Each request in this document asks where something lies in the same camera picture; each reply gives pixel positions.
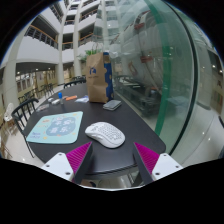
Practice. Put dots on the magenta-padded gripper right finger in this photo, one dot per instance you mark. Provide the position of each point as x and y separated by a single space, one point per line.
163 166

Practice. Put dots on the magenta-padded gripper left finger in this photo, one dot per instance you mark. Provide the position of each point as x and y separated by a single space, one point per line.
60 165

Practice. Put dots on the white perforated computer mouse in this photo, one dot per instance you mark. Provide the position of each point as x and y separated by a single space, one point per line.
105 134

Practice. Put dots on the light teal cartoon mouse pad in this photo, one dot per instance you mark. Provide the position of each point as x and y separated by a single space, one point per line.
56 128

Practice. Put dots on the black spindle-back chair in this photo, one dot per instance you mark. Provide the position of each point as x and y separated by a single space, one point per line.
75 82
20 115

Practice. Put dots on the small white box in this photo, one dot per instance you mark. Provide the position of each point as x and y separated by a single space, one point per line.
50 99

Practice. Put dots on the small blue-capped bottle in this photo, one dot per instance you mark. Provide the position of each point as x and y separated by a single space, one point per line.
60 97

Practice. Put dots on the orange flat packet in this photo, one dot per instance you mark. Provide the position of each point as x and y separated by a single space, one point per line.
71 98

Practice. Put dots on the white and blue packet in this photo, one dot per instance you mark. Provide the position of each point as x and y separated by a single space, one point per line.
82 99

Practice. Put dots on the white lattice chair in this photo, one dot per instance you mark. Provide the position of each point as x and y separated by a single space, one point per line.
9 113

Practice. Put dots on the group of black chairs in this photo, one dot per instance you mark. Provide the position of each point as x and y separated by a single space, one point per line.
36 91

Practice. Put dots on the grey smartphone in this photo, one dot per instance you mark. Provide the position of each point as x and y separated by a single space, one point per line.
112 104

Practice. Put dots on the brown paper bag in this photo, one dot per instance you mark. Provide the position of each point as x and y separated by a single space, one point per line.
96 78

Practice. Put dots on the green potted plant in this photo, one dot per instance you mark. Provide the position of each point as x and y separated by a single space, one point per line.
90 52

